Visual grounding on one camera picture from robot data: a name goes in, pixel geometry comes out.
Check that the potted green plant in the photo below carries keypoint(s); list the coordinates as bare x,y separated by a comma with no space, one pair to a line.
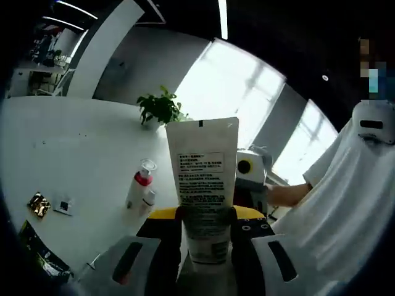
160,108

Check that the white chest-worn device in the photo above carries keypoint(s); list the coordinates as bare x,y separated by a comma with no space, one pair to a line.
371,123

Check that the gold skincare sachet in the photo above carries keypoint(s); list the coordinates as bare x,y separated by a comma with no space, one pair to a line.
38,205

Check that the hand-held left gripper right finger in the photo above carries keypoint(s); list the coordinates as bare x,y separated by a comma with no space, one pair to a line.
271,262

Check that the bright window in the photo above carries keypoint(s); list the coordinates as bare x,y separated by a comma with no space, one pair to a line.
228,89
305,145

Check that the white red-collar spray bottle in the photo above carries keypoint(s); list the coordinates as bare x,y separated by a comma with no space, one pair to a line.
139,186

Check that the long ceiling light strip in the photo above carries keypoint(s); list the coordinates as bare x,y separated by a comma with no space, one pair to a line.
222,18

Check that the green black skincare sachet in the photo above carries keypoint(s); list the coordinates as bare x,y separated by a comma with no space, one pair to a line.
40,253

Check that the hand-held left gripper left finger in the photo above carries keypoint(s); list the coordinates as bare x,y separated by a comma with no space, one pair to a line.
139,262

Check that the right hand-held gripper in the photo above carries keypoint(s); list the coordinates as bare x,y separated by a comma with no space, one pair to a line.
251,168

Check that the white skincare tube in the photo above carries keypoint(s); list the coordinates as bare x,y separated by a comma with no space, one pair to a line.
200,185

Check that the person in white shirt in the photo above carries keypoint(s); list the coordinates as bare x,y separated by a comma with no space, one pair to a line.
339,216

